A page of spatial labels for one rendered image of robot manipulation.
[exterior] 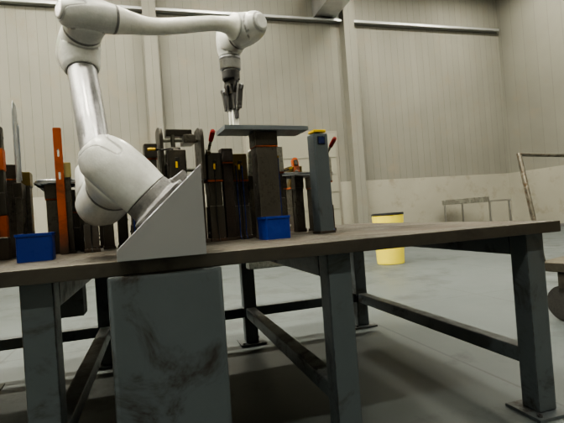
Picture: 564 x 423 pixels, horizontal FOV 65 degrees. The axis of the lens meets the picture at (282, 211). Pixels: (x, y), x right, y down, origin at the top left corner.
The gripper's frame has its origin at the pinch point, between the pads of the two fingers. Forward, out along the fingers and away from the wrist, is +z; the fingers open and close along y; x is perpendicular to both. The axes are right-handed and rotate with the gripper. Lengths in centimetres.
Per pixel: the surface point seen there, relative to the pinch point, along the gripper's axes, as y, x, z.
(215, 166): 9.3, 4.3, 18.7
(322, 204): -18, -32, 38
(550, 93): 165, -1221, -236
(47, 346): -17, 81, 71
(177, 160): 8.5, 23.1, 17.1
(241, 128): -7.7, 2.8, 5.7
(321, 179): -18.4, -32.3, 26.7
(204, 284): -41, 48, 59
